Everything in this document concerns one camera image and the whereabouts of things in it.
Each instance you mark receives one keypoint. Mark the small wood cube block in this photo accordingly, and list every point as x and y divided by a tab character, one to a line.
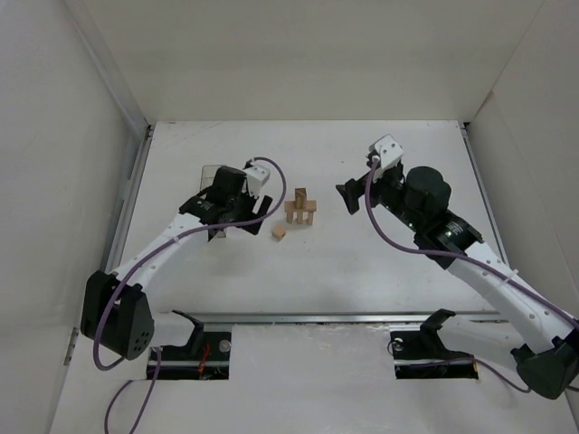
278	232

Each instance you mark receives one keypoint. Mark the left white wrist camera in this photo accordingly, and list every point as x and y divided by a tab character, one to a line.
256	176

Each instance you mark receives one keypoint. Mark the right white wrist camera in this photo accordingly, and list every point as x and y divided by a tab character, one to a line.
387	151

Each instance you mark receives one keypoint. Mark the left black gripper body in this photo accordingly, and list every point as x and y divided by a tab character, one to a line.
252	208

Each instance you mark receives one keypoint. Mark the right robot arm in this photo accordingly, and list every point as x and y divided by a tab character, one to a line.
543	349

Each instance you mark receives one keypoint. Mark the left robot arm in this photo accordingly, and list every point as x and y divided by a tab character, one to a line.
117	312

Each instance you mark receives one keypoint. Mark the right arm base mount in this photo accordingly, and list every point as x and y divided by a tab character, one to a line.
420	356

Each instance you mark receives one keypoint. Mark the clear plastic box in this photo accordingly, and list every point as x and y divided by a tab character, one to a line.
214	197

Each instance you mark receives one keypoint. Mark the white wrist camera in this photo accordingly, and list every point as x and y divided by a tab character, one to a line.
387	151
256	176

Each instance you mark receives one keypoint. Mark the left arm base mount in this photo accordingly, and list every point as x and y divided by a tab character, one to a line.
207	361

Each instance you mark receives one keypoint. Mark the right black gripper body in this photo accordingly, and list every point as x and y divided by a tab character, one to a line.
368	186

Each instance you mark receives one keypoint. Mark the long wood block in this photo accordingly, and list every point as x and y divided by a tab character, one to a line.
291	207

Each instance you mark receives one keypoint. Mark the wood block numbered twelve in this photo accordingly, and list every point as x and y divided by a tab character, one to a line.
301	198

